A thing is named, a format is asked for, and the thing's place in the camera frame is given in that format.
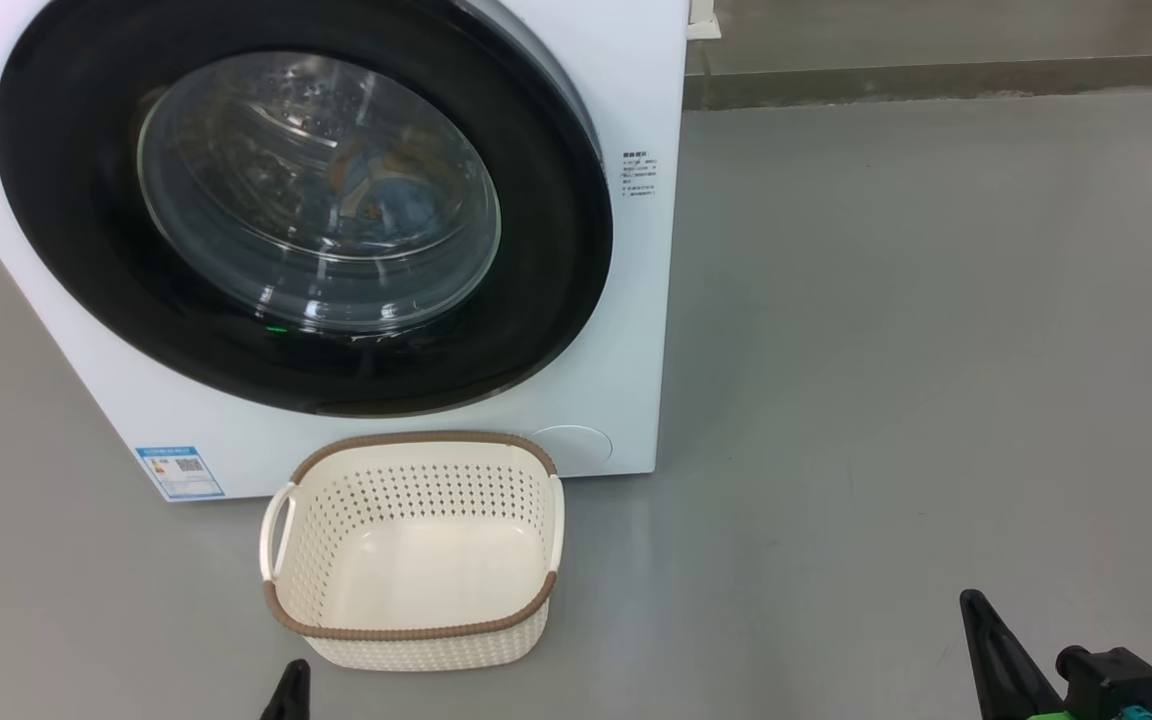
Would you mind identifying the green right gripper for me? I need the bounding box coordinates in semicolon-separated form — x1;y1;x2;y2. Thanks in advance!
957;588;1138;720

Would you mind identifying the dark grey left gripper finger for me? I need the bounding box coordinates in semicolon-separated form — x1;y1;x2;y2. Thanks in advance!
257;657;313;720

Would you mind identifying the blue bear print garment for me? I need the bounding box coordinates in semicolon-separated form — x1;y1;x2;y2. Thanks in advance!
331;165;462;246

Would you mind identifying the cream orange blue garment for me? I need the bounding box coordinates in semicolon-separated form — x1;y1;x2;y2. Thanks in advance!
326;135;437;196

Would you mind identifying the black round glass washer door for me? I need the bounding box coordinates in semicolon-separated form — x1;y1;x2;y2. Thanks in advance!
0;0;616;419

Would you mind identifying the cream perforated laundry basket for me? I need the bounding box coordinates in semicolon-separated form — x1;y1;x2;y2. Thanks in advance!
257;431;566;674

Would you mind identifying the white front-load washing machine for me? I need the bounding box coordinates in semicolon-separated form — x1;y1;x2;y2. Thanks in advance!
0;0;690;504

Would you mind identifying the blue energy label sticker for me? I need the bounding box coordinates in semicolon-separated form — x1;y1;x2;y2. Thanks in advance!
133;444;227;502

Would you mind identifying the round white filter cover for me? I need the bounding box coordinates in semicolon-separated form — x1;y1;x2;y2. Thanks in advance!
527;424;615;480

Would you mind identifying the small printed text label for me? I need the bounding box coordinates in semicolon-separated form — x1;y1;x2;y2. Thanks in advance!
621;149;658;199

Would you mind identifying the grey wall skirting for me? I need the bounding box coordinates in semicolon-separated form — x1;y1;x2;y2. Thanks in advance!
684;51;1152;112

